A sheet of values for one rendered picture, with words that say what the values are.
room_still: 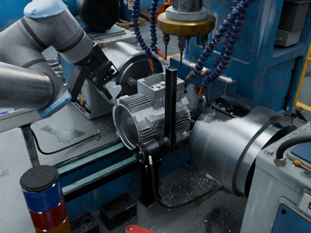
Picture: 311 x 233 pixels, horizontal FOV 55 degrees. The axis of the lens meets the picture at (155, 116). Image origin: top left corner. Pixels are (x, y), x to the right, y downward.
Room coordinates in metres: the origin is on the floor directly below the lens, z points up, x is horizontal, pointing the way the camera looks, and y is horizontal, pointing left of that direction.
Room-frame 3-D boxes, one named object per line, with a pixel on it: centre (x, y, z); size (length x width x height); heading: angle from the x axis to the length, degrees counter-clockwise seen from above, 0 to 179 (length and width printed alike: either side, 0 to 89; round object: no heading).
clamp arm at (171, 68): (0.74, -0.04, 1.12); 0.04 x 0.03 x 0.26; 127
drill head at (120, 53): (1.21, 0.15, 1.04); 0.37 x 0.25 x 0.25; 37
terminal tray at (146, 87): (0.89, -0.02, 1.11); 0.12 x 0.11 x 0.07; 126
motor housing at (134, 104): (0.87, 0.02, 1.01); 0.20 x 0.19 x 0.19; 126
